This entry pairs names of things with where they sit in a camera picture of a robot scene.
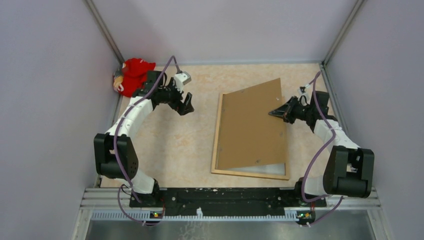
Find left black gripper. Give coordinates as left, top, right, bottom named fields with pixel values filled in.
left=158, top=77, right=194, bottom=115

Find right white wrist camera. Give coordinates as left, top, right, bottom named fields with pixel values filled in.
left=298, top=84, right=310, bottom=106

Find red cloth doll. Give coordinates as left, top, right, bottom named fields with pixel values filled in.
left=112, top=58, right=156, bottom=98

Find plant window photo print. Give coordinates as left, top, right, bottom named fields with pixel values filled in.
left=216, top=94, right=286, bottom=176

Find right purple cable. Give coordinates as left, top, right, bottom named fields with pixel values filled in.
left=300, top=71, right=344, bottom=227

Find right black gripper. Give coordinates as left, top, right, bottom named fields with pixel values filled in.
left=268, top=96, right=313, bottom=125

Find aluminium front rail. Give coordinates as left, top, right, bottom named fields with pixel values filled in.
left=71, top=187, right=393, bottom=240

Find brown cardboard backing board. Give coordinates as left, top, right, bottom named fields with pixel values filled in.
left=217, top=78, right=289, bottom=170

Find wooden picture frame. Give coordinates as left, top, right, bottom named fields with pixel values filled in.
left=210, top=92, right=291, bottom=181

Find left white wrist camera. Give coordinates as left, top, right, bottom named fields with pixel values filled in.
left=173, top=71, right=192, bottom=94

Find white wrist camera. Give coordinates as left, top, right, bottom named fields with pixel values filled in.
left=298, top=84, right=310, bottom=106
left=173, top=71, right=192, bottom=94

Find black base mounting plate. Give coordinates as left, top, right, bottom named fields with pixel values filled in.
left=129, top=187, right=311, bottom=217

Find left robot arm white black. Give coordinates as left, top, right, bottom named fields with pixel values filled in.
left=93, top=70, right=194, bottom=208

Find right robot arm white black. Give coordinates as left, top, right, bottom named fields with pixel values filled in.
left=268, top=91, right=375, bottom=206

